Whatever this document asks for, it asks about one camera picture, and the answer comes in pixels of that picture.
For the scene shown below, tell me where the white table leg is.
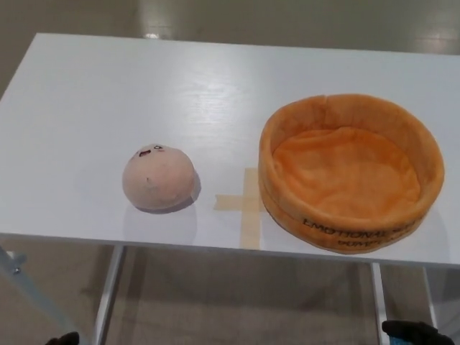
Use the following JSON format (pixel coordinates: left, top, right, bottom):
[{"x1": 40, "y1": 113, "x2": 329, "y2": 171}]
[
  {"x1": 93, "y1": 246, "x2": 125, "y2": 345},
  {"x1": 371, "y1": 262, "x2": 390, "y2": 345},
  {"x1": 422, "y1": 264, "x2": 441, "y2": 326}
]

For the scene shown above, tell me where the orange plush round basket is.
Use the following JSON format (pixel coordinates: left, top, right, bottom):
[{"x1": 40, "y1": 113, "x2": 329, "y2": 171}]
[{"x1": 257, "y1": 94, "x2": 446, "y2": 255}]

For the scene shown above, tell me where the short beige tape strip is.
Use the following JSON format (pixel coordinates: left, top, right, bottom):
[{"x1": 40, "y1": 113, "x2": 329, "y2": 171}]
[{"x1": 214, "y1": 193, "x2": 267, "y2": 212}]

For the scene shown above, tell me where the pink round plush toy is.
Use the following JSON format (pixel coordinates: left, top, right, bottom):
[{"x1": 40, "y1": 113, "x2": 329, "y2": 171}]
[{"x1": 121, "y1": 142, "x2": 198, "y2": 213}]

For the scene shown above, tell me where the grey metal bar with screw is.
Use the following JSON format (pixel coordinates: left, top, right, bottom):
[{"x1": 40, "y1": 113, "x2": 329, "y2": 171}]
[{"x1": 0, "y1": 245, "x2": 77, "y2": 345}]

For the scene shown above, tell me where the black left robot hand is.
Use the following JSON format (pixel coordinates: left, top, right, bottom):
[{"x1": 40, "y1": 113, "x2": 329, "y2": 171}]
[{"x1": 49, "y1": 331, "x2": 81, "y2": 345}]

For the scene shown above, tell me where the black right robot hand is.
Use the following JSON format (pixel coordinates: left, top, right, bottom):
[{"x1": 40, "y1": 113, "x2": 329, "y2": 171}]
[{"x1": 381, "y1": 320, "x2": 452, "y2": 345}]

